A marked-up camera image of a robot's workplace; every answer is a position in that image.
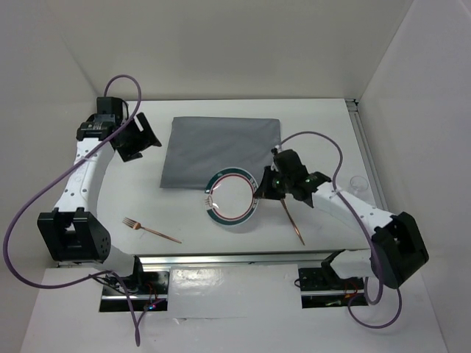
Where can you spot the aluminium rail front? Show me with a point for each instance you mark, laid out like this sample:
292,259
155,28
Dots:
161,261

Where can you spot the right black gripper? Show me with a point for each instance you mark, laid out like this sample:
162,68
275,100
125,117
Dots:
264,190

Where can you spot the aluminium rail right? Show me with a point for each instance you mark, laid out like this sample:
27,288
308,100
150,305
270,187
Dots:
360,160

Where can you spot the copper knife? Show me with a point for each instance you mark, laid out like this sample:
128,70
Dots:
295,227

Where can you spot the copper fork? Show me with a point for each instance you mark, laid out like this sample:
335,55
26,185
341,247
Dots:
137,226

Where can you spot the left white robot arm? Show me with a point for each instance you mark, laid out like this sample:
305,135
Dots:
72,231

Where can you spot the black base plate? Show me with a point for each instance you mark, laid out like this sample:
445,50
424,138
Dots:
321,289
149,291

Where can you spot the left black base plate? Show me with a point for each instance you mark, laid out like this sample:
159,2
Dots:
149,291

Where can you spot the white plate green red rim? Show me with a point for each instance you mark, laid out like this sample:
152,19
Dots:
229,197

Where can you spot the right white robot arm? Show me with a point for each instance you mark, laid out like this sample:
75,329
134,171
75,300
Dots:
396,249

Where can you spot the clear plastic cup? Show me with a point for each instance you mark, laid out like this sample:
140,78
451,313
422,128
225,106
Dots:
359,186

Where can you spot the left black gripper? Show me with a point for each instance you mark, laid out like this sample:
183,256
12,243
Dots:
144,139

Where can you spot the grey cloth napkin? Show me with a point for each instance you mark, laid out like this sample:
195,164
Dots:
199,147

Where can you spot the aluminium rail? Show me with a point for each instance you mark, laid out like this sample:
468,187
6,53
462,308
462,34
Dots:
360,160
161,261

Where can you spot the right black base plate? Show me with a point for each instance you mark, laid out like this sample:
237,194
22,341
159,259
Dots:
321,289

